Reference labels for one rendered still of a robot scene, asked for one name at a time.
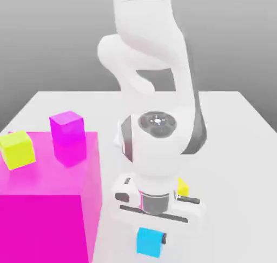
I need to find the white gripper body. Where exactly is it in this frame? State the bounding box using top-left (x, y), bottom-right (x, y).
top-left (109, 204), bottom-right (206, 243)

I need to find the small magenta cube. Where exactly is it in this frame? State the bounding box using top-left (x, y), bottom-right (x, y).
top-left (49, 110), bottom-right (88, 168)

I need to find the large magenta box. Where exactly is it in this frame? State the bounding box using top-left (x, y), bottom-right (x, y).
top-left (0, 131), bottom-right (103, 263)

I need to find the small yellow cube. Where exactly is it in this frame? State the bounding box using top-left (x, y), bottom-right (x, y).
top-left (177, 177), bottom-right (190, 197)
top-left (0, 130), bottom-right (37, 171)

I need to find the small cyan cube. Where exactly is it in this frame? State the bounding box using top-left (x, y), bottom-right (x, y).
top-left (136, 227), bottom-right (167, 259)

